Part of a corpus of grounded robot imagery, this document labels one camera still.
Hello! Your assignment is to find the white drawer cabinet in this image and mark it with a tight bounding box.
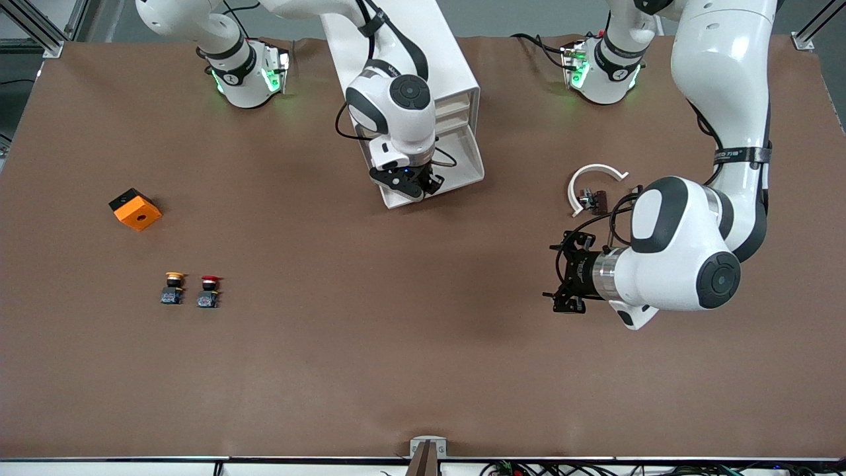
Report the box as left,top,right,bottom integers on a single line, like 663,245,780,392
319,0,481,192

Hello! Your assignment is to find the black arm base cable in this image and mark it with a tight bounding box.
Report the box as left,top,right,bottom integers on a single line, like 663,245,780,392
510,32,570,71
221,0,265,42

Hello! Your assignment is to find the plain white drawer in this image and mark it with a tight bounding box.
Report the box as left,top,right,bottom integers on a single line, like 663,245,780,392
435,109,478,133
433,93,478,114

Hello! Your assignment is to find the black and coloured cable bundle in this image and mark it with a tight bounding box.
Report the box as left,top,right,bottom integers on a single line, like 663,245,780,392
479,459,846,476

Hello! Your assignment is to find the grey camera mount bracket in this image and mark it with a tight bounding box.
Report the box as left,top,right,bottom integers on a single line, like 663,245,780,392
404,436,448,476

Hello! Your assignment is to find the black left arm base cable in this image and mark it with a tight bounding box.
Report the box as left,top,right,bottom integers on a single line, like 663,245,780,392
510,32,570,71

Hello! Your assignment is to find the orange box with black side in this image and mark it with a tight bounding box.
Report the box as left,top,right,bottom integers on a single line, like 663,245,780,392
108,188,163,232

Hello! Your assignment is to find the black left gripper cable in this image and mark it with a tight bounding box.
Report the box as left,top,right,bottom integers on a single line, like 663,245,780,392
607,188,640,251

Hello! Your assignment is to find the black right arm base cable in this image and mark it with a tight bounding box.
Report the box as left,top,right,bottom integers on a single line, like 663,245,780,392
221,0,265,42

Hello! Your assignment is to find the red mushroom push button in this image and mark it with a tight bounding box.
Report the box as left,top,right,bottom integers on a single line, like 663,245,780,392
196,275,223,309

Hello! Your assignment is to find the aluminium frame profile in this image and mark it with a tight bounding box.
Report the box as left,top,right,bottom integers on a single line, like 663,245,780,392
791,0,846,52
0,0,90,60

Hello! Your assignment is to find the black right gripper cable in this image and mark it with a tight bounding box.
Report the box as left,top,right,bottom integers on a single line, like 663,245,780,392
334,99,371,143

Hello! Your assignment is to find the brown table cover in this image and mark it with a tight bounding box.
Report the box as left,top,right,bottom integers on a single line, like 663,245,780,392
0,36,846,460

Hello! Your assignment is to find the white table edge rail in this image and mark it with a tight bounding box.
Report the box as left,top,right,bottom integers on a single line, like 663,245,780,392
0,455,846,476

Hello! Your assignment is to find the white curved plastic clamp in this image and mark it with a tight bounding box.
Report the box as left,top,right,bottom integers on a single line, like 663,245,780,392
567,163,630,218

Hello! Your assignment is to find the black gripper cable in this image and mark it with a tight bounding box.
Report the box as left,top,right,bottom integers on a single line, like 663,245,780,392
607,188,640,251
334,99,371,143

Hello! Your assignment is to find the yellow mushroom push button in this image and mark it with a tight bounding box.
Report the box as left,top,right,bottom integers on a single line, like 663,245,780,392
161,271,186,305

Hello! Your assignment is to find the white drawer with black handle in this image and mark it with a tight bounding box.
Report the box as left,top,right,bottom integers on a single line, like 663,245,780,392
380,126,485,210

